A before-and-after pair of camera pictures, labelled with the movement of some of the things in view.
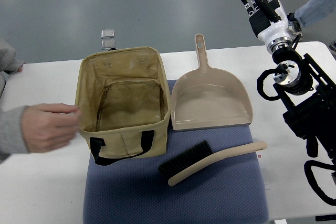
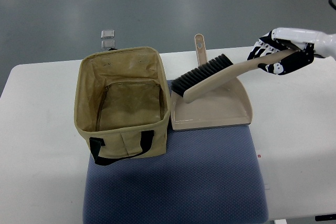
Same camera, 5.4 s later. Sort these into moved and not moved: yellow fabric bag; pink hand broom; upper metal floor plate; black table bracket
Moved: pink hand broom
Not moved: black table bracket; yellow fabric bag; upper metal floor plate
